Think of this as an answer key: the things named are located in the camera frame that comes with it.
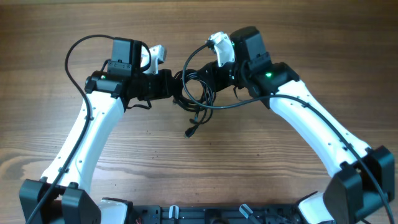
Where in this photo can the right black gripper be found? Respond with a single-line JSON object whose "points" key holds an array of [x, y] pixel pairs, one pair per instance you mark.
{"points": [[212, 70]]}

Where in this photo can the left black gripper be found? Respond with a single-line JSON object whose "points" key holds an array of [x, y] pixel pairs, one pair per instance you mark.
{"points": [[165, 76]]}

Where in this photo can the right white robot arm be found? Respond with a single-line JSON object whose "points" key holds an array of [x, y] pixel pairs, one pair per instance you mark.
{"points": [[362, 178]]}

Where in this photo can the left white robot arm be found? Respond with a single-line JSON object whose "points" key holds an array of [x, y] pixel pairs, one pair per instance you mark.
{"points": [[62, 194]]}

